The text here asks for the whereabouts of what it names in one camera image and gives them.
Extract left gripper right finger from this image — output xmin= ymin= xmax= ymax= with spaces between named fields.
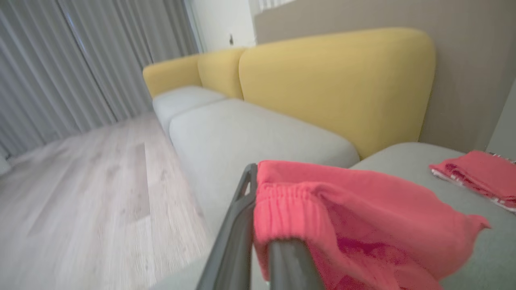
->
xmin=268 ymin=238 xmax=323 ymax=290

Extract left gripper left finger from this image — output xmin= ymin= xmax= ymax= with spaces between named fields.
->
xmin=196 ymin=163 xmax=258 ymax=290

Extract red shorts white stripe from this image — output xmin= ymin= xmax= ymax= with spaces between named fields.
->
xmin=252 ymin=160 xmax=491 ymax=290

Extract red shirt white sleeves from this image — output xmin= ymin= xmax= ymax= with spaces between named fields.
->
xmin=429 ymin=150 xmax=516 ymax=213

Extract small grey sofa seat cushion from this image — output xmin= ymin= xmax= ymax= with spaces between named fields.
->
xmin=152 ymin=85 xmax=228 ymax=134

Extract narrow yellow sofa backrest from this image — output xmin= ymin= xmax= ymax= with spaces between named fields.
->
xmin=198 ymin=48 xmax=247 ymax=100

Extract large yellow sofa backrest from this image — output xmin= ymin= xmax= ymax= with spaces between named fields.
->
xmin=239 ymin=27 xmax=437 ymax=160

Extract low yellow sofa backrest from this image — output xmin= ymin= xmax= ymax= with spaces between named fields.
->
xmin=142 ymin=54 xmax=202 ymax=98

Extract large grey sofa seat cushion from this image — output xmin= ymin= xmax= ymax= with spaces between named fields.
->
xmin=149 ymin=141 xmax=516 ymax=290

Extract grey pleated curtain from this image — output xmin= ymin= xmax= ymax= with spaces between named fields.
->
xmin=0 ymin=0 xmax=200 ymax=158

